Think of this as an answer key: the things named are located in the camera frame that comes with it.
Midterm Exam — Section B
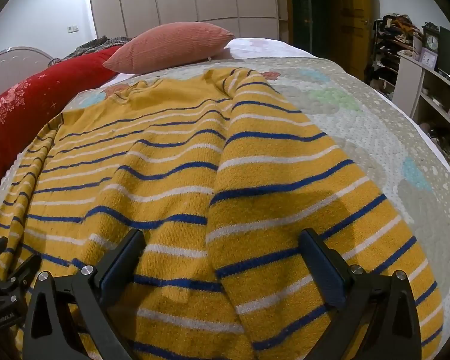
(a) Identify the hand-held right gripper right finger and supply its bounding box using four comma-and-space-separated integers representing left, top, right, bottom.
299, 228, 422, 360

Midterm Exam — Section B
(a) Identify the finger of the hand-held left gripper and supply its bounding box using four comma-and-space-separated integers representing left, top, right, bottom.
0, 236, 42, 297

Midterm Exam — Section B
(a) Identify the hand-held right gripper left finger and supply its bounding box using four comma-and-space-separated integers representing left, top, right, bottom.
22, 228, 147, 360

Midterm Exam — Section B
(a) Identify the yellow striped sweater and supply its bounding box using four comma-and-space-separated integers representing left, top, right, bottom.
0, 68, 445, 360

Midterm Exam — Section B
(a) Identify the patterned quilt bedspread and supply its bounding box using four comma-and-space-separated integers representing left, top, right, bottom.
0, 57, 450, 360

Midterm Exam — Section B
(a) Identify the red floral blanket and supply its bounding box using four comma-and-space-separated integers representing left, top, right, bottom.
0, 45, 125, 205

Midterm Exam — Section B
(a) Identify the transparent plastic chair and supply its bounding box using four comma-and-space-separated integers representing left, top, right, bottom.
0, 46, 54, 105

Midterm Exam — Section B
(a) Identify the white shelf unit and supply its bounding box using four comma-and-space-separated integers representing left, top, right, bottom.
397, 50, 450, 169

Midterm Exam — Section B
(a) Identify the grey checked cloth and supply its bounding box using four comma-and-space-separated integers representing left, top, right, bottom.
48, 36, 130, 66

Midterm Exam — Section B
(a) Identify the pink ribbed pillow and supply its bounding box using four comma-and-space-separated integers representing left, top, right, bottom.
102, 22, 235, 75

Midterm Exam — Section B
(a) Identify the dark shoe rack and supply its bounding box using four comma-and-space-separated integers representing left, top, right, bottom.
367, 14, 424, 92

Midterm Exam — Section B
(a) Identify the white bed sheet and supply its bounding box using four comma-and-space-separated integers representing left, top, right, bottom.
101, 37, 323, 87

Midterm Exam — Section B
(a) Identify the small white clock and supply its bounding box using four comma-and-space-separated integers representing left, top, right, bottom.
419, 48, 438, 69

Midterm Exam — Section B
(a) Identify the yellow wooden door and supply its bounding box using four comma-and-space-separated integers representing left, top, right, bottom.
329, 0, 379, 79

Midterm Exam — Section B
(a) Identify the dark mantel clock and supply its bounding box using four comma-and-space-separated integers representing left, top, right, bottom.
422, 22, 441, 51

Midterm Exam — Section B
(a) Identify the beige wardrobe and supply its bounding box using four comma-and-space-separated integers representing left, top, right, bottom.
87, 0, 290, 42

